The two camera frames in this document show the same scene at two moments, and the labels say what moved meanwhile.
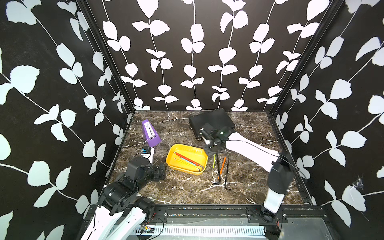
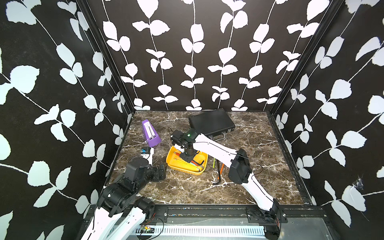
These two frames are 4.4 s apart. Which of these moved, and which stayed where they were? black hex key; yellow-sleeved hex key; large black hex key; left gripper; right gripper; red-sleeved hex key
Moved: black hex key; right gripper
Stayed: large black hex key; yellow-sleeved hex key; red-sleeved hex key; left gripper
